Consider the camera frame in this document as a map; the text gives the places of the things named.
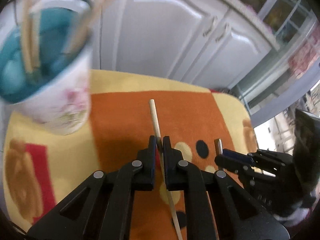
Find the metal spoon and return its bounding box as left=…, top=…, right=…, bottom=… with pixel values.
left=214, top=138, right=223, bottom=156

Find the wooden chopstick four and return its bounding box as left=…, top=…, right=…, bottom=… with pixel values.
left=149, top=99, right=183, bottom=240

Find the wooden chopstick two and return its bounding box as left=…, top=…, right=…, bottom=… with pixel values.
left=65, top=0, right=112, bottom=55

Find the wooden chopstick three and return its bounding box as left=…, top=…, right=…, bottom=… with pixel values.
left=66, top=0, right=114, bottom=54

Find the light wooden chopstick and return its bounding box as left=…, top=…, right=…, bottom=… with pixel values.
left=31, top=10, right=41, bottom=70

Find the wooden chopstick one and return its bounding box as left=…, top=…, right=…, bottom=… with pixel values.
left=21, top=0, right=33, bottom=74

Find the orange yellow patterned mat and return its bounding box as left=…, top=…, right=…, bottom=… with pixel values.
left=3, top=70, right=258, bottom=231

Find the floral utensil holder bucket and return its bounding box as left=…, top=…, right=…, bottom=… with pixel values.
left=1, top=8, right=92, bottom=135

